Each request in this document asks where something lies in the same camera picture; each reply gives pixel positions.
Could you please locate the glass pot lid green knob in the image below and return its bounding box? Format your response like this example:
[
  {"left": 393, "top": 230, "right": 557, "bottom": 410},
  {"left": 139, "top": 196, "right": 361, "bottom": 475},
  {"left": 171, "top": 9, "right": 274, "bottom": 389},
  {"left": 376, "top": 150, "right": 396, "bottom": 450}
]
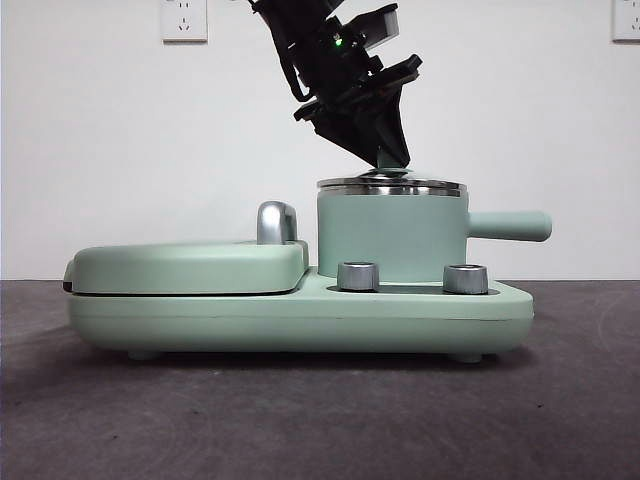
[{"left": 316, "top": 146, "right": 469, "bottom": 199}]

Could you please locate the silver control knob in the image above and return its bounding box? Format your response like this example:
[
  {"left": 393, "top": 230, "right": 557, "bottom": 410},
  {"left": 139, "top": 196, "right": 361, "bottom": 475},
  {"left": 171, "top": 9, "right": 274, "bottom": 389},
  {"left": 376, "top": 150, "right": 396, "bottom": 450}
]
[
  {"left": 442, "top": 263, "right": 488, "bottom": 295},
  {"left": 336, "top": 261, "right": 380, "bottom": 291}
]

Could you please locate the black oval control panel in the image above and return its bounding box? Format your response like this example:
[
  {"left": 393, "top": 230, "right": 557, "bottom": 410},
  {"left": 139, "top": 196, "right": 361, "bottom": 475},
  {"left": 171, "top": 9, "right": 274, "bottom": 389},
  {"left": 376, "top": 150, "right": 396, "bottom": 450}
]
[{"left": 324, "top": 283, "right": 501, "bottom": 296}]

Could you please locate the mint green breakfast machine base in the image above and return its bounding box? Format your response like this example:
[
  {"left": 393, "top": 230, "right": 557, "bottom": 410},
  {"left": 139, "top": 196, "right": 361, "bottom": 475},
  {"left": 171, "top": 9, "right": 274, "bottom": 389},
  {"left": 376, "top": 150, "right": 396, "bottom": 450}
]
[{"left": 67, "top": 264, "right": 535, "bottom": 362}]

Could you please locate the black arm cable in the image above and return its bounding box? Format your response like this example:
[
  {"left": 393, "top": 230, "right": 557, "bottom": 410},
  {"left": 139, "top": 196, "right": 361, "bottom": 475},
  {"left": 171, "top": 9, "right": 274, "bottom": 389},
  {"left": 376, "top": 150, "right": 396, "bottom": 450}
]
[{"left": 271, "top": 24, "right": 314, "bottom": 101}]

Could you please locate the mint green pot with handle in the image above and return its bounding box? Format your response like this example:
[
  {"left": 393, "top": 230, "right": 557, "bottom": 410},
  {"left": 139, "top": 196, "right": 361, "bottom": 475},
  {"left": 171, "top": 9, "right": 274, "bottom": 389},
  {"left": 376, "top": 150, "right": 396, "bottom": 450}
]
[{"left": 316, "top": 185, "right": 554, "bottom": 279}]

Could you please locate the silver curved griddle handle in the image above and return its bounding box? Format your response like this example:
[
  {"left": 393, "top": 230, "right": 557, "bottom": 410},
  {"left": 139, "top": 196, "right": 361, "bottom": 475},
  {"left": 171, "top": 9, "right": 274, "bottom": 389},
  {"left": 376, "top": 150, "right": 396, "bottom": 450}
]
[{"left": 255, "top": 200, "right": 300, "bottom": 246}]

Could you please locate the white wall socket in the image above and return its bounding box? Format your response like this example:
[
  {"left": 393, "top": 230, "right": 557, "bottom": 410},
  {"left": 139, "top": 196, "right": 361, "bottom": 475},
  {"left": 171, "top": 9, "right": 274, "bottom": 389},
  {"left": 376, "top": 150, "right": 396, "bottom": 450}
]
[
  {"left": 160, "top": 0, "right": 209, "bottom": 44},
  {"left": 612, "top": 0, "right": 640, "bottom": 42}
]

